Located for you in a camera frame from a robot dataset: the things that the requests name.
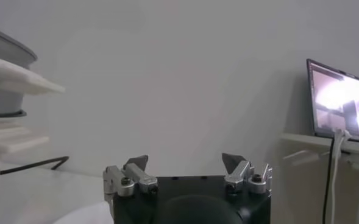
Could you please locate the stainless steel steamer basket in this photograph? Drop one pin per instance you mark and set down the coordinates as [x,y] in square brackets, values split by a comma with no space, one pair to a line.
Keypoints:
[2,103]

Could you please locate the dark laptop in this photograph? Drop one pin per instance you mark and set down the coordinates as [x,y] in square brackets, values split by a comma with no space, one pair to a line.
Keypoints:
[340,100]

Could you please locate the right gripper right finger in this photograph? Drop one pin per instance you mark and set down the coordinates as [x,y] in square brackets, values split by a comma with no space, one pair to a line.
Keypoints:
[241,175]

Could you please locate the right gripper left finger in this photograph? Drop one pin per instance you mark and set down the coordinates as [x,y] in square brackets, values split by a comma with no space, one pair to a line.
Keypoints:
[136,176]

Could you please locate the white round plate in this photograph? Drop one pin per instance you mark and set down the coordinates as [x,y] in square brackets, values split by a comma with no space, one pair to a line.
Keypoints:
[87,214]

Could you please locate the white electric cooker base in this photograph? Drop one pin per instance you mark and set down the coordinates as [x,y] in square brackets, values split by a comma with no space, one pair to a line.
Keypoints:
[8,140]

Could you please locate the white side table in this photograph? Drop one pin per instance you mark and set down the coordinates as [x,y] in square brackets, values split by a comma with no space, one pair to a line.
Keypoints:
[301,140]

